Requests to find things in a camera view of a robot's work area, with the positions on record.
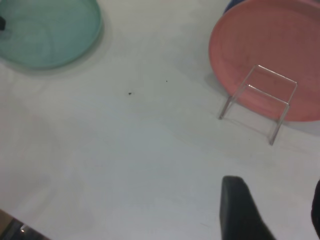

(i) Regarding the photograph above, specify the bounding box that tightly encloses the green plate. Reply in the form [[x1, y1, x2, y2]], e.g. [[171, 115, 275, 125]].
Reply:
[[0, 0, 103, 71]]

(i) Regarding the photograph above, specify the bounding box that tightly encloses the pink plate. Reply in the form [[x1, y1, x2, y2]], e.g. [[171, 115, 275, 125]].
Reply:
[[208, 0, 320, 123]]

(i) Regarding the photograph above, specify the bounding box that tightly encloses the metal wire plate rack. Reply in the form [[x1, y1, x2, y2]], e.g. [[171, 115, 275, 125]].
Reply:
[[217, 64, 298, 146]]

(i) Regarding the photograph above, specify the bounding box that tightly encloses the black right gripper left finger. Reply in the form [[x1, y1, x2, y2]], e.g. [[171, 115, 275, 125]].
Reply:
[[219, 175, 278, 240]]

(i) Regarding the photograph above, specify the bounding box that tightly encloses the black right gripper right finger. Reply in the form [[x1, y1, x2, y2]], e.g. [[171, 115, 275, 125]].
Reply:
[[311, 178, 320, 235]]

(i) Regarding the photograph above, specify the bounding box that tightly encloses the blue plate with navy inside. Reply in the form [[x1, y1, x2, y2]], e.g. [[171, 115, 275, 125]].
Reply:
[[224, 0, 242, 13]]

